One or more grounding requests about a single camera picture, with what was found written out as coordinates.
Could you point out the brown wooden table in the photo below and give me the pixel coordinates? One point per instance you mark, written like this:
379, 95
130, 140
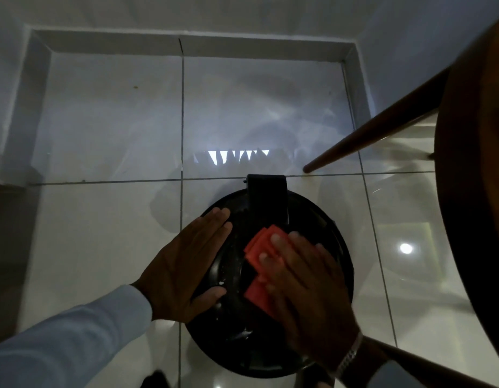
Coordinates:
476, 197

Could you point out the person's left hand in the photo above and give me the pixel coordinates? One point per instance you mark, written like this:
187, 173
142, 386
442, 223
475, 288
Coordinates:
176, 274

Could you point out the silver metal wristwatch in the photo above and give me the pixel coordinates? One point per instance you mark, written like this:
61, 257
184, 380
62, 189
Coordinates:
349, 355

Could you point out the person's right hand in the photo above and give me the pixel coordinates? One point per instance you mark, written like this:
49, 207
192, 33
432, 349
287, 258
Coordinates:
314, 303

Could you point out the person's right forearm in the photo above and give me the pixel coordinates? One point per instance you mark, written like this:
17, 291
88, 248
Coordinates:
378, 369

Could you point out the red cloth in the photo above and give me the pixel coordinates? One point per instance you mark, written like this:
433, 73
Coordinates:
259, 246

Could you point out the person's right little finger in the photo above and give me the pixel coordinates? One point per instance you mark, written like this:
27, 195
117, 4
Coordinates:
328, 260

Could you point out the person's left thumb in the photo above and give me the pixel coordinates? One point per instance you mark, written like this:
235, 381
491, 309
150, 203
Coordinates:
211, 298

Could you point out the person's right middle finger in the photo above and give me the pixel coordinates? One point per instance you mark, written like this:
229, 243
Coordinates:
285, 250

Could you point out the person's left forearm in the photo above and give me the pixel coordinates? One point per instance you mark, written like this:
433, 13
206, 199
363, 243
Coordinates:
67, 343

